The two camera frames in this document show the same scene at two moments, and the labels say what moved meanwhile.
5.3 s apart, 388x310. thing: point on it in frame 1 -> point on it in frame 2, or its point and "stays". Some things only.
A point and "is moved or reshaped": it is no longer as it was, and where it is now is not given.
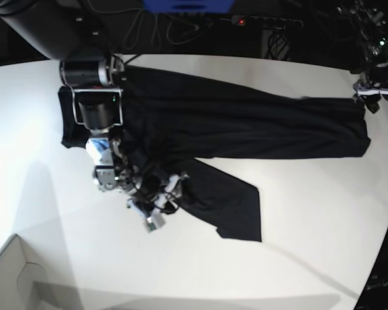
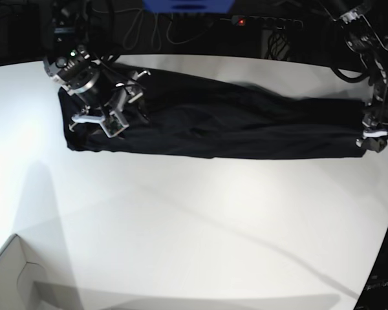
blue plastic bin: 189,6 stays
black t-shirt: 169,124 is moved or reshaped
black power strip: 268,22 stays
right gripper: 372,92 -> 382,120
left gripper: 160,199 -> 106,93
